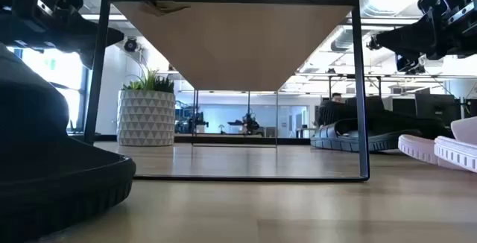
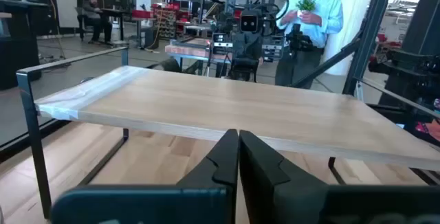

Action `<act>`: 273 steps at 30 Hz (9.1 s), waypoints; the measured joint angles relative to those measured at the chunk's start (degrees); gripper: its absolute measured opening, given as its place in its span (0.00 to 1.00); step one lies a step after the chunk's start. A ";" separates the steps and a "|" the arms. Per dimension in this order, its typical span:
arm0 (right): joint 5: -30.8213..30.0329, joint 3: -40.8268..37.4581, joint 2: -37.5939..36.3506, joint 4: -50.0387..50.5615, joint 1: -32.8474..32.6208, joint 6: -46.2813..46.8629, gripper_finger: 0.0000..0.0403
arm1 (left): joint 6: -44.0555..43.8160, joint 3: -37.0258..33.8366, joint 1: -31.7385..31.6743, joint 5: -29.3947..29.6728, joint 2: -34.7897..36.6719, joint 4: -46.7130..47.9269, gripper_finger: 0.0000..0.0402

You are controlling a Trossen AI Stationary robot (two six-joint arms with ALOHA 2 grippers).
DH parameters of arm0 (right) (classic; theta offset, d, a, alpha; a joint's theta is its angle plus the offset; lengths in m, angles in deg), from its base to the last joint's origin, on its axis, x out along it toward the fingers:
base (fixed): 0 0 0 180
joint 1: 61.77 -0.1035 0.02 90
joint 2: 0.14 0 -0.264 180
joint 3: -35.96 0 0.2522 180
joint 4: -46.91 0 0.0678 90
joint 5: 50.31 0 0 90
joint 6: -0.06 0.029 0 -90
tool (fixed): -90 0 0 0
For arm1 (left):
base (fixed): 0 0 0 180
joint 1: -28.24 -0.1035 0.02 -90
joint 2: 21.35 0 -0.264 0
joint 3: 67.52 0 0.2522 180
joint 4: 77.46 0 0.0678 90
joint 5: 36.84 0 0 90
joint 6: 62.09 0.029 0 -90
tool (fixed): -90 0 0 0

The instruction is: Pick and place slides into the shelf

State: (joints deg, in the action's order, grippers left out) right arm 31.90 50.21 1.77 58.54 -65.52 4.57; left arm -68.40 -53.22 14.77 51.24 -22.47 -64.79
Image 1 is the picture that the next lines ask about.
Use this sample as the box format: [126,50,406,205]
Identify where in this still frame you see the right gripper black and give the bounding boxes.
[367,0,477,75]

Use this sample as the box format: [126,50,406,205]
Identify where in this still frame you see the black rubber slide sandal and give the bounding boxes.
[310,100,455,153]
[0,43,137,243]

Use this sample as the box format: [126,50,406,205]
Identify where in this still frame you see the black metal shelf, wooden board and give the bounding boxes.
[82,0,370,183]

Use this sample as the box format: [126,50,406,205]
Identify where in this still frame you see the dark computer monitor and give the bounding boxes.
[415,92,462,125]

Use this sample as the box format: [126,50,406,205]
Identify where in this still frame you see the green potted plant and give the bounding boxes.
[121,67,175,94]

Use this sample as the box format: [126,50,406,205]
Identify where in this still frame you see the white triangle-patterned planter pot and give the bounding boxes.
[117,89,177,148]

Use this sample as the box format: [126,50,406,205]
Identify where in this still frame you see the round black wall camera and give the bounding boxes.
[123,37,139,53]

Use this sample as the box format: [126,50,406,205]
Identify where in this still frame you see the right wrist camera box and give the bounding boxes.
[417,0,450,17]

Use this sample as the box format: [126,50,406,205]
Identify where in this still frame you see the black background gantry frame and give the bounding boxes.
[327,73,383,101]

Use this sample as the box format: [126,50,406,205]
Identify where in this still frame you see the small silver ceiling duct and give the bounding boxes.
[329,26,355,52]

